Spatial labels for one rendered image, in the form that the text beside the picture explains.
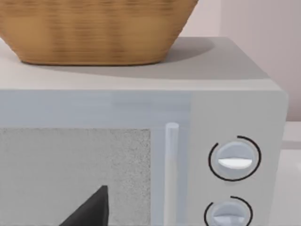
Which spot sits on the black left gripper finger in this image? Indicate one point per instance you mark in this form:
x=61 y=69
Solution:
x=94 y=209

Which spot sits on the pale microwave door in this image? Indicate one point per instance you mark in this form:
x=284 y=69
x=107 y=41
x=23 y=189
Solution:
x=70 y=153

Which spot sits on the pale grey microwave knob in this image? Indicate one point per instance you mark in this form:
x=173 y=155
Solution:
x=234 y=159
x=227 y=214

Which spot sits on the pale microwave oven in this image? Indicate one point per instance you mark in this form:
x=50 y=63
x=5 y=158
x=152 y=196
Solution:
x=235 y=106

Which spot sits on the woven wicker basket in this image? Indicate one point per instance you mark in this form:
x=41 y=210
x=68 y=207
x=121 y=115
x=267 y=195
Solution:
x=94 y=30

